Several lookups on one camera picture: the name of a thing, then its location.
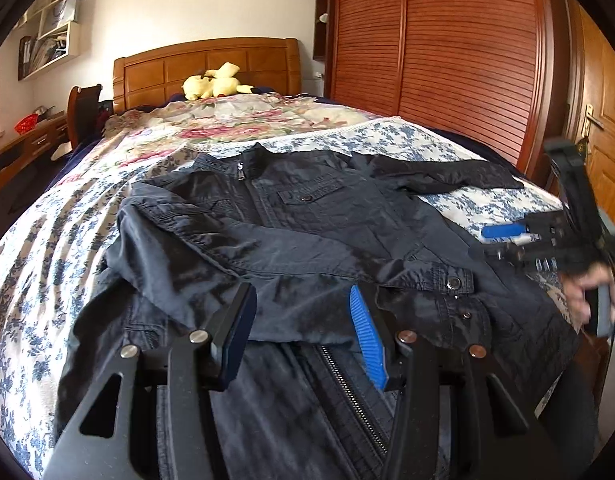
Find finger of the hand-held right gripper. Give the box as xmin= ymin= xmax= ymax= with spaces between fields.
xmin=469 ymin=244 xmax=564 ymax=274
xmin=481 ymin=217 xmax=561 ymax=242

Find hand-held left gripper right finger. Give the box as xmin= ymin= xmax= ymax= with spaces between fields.
xmin=348 ymin=285 xmax=571 ymax=480

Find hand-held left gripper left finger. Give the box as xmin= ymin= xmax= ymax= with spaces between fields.
xmin=42 ymin=282 xmax=258 ymax=480

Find dark blue jacket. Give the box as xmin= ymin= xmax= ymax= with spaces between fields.
xmin=54 ymin=142 xmax=583 ymax=480

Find person's right hand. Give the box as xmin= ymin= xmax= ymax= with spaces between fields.
xmin=563 ymin=259 xmax=615 ymax=327

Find person's dark pants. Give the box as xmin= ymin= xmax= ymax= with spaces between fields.
xmin=535 ymin=337 xmax=605 ymax=463

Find wooden door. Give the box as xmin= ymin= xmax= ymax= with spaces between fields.
xmin=562 ymin=0 xmax=615 ymax=216

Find wooden louvered wardrobe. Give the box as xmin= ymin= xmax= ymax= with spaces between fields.
xmin=325 ymin=0 xmax=571 ymax=192

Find blue floral bed sheet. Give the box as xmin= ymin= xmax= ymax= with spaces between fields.
xmin=0 ymin=116 xmax=571 ymax=463

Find pink floral quilt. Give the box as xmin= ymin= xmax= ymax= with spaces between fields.
xmin=101 ymin=92 xmax=374 ymax=162

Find yellow plush toy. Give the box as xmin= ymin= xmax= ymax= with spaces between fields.
xmin=182 ymin=62 xmax=254 ymax=101

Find wooden chair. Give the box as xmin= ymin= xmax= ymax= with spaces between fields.
xmin=66 ymin=83 xmax=104 ymax=150

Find wooden desk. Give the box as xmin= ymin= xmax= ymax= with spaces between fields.
xmin=0 ymin=109 xmax=72 ymax=203

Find row of books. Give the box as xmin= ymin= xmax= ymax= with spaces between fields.
xmin=18 ymin=35 xmax=68 ymax=78

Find white paper bag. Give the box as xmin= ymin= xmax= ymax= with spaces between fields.
xmin=46 ymin=0 xmax=79 ymax=32

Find white wall shelf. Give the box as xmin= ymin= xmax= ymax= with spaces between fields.
xmin=16 ymin=0 xmax=91 ymax=82

